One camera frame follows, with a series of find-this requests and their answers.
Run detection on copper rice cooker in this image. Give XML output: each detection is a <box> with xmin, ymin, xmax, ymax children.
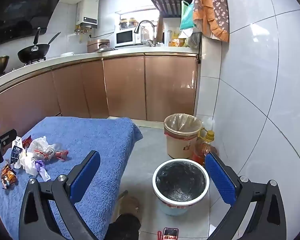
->
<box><xmin>87</xmin><ymin>39</ymin><xmax>111</xmax><ymax>53</ymax></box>

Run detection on stacked steel bowls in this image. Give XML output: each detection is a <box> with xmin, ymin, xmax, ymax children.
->
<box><xmin>119</xmin><ymin>17</ymin><xmax>138</xmax><ymax>29</ymax></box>

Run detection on long red wrapper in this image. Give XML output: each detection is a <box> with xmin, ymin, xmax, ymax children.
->
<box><xmin>50</xmin><ymin>149</ymin><xmax>69</xmax><ymax>162</ymax></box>

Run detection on black wok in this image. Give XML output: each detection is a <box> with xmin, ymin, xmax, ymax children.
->
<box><xmin>17</xmin><ymin>27</ymin><xmax>52</xmax><ymax>64</ymax></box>

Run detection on white hanging plastic bag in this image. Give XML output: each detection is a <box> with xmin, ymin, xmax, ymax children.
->
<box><xmin>178</xmin><ymin>27</ymin><xmax>194</xmax><ymax>39</ymax></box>

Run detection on wooden cutting board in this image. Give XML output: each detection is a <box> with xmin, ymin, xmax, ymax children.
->
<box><xmin>156</xmin><ymin>14</ymin><xmax>165</xmax><ymax>45</ymax></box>

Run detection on pink smartphone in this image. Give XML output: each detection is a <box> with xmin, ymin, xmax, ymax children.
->
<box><xmin>162</xmin><ymin>227</ymin><xmax>180</xmax><ymax>240</ymax></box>

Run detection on purple plastic wrapper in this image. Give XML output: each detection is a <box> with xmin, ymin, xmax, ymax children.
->
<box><xmin>35</xmin><ymin>160</ymin><xmax>51</xmax><ymax>182</ymax></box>

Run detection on clear bag of vegetables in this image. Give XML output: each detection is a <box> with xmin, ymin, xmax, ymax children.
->
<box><xmin>184</xmin><ymin>34</ymin><xmax>202</xmax><ymax>48</ymax></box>

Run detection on black power cable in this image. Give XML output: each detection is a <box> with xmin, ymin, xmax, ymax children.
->
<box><xmin>89</xmin><ymin>31</ymin><xmax>115</xmax><ymax>39</ymax></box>

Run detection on white bin with black liner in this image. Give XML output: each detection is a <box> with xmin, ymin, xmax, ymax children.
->
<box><xmin>152</xmin><ymin>158</ymin><xmax>210</xmax><ymax>217</ymax></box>

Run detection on clear plastic wrapper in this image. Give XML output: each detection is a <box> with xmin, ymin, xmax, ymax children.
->
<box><xmin>44</xmin><ymin>142</ymin><xmax>63</xmax><ymax>160</ymax></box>

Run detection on white tissue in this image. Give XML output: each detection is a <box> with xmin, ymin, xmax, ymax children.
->
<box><xmin>14</xmin><ymin>150</ymin><xmax>39</xmax><ymax>177</ymax></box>

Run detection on chrome kitchen faucet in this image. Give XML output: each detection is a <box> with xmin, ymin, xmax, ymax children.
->
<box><xmin>134</xmin><ymin>20</ymin><xmax>157</xmax><ymax>47</ymax></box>

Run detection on glass pot lid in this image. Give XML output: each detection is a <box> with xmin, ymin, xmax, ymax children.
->
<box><xmin>95</xmin><ymin>45</ymin><xmax>118</xmax><ymax>53</ymax></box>

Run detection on dark cloth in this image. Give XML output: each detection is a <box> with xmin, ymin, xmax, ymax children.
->
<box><xmin>106</xmin><ymin>212</ymin><xmax>142</xmax><ymax>240</ymax></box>

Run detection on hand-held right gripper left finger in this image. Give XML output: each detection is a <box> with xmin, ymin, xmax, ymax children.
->
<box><xmin>19</xmin><ymin>150</ymin><xmax>108</xmax><ymax>240</ymax></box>

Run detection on black and white packet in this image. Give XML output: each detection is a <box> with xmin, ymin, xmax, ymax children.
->
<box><xmin>10</xmin><ymin>136</ymin><xmax>23</xmax><ymax>164</ymax></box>

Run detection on blue terry towel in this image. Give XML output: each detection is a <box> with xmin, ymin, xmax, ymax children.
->
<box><xmin>0</xmin><ymin>116</ymin><xmax>143</xmax><ymax>240</ymax></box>

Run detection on black range hood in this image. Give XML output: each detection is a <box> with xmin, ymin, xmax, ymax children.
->
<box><xmin>0</xmin><ymin>0</ymin><xmax>73</xmax><ymax>48</ymax></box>

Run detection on orange snack wrapper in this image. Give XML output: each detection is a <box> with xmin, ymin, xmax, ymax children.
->
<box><xmin>0</xmin><ymin>163</ymin><xmax>17</xmax><ymax>189</ymax></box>

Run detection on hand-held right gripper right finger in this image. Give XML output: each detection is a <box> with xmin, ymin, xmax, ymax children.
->
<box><xmin>205</xmin><ymin>152</ymin><xmax>287</xmax><ymax>240</ymax></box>

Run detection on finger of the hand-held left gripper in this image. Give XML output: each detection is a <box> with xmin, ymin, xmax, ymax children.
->
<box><xmin>0</xmin><ymin>129</ymin><xmax>17</xmax><ymax>147</ymax></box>

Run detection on yellow detergent bottle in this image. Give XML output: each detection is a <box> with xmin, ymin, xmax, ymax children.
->
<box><xmin>171</xmin><ymin>30</ymin><xmax>184</xmax><ymax>47</ymax></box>

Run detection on black spatula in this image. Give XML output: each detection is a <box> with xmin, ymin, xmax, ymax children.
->
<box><xmin>47</xmin><ymin>31</ymin><xmax>61</xmax><ymax>46</ymax></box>

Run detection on white water heater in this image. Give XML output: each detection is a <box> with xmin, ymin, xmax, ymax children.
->
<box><xmin>76</xmin><ymin>0</ymin><xmax>100</xmax><ymax>29</ymax></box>

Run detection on green plastic bag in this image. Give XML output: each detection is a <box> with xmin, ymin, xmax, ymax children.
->
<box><xmin>179</xmin><ymin>0</ymin><xmax>198</xmax><ymax>30</ymax></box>

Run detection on gas stove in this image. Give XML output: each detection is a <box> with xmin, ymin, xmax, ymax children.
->
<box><xmin>11</xmin><ymin>56</ymin><xmax>47</xmax><ymax>70</ymax></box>

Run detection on orange brown floral apron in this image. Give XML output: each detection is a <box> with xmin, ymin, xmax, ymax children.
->
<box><xmin>192</xmin><ymin>0</ymin><xmax>230</xmax><ymax>43</ymax></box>

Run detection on brown slipper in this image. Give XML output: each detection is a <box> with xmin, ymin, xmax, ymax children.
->
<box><xmin>115</xmin><ymin>190</ymin><xmax>140</xmax><ymax>215</ymax></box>

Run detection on cooking oil bottle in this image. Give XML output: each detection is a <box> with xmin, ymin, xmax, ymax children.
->
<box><xmin>191</xmin><ymin>127</ymin><xmax>218</xmax><ymax>167</ymax></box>

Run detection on black dish rack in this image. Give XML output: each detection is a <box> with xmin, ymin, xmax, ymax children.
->
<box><xmin>149</xmin><ymin>0</ymin><xmax>197</xmax><ymax>18</ymax></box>

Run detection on white microwave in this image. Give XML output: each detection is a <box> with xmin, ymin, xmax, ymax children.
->
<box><xmin>114</xmin><ymin>29</ymin><xmax>137</xmax><ymax>47</ymax></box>

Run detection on beige bin with clear liner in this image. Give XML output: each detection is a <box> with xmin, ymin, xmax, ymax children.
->
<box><xmin>164</xmin><ymin>113</ymin><xmax>203</xmax><ymax>159</ymax></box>

